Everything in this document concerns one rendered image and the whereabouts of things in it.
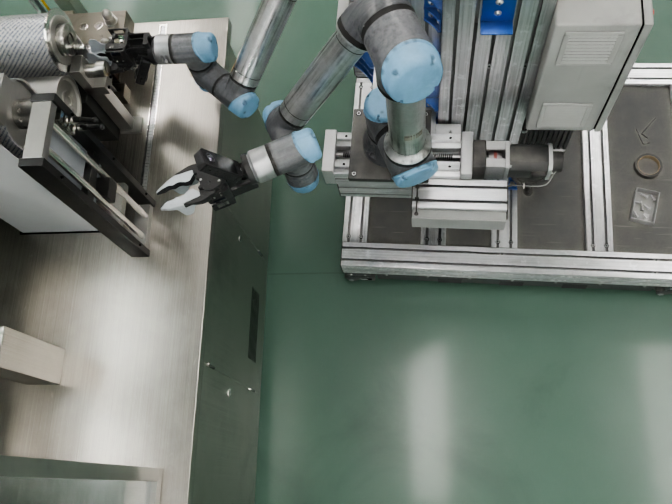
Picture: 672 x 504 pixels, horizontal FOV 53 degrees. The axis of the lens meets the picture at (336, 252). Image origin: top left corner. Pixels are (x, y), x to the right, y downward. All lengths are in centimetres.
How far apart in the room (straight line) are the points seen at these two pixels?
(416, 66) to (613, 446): 169
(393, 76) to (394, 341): 145
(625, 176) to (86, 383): 191
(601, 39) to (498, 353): 129
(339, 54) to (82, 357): 99
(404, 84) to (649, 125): 158
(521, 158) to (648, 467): 120
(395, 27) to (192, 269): 84
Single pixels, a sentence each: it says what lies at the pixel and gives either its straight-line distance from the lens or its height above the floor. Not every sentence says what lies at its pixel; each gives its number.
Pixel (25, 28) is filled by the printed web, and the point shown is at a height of 131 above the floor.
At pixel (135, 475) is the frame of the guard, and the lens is 158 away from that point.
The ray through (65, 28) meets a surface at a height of 128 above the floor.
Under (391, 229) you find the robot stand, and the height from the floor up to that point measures 21.
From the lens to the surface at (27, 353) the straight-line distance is 174.
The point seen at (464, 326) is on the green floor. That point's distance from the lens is 260.
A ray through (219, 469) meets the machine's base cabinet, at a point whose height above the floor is 56.
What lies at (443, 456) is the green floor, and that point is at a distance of 253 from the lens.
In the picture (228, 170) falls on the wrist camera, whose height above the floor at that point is 127.
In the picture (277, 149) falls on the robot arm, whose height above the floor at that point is 125.
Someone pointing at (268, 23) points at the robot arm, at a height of 118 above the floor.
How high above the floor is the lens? 253
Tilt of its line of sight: 70 degrees down
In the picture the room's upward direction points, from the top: 20 degrees counter-clockwise
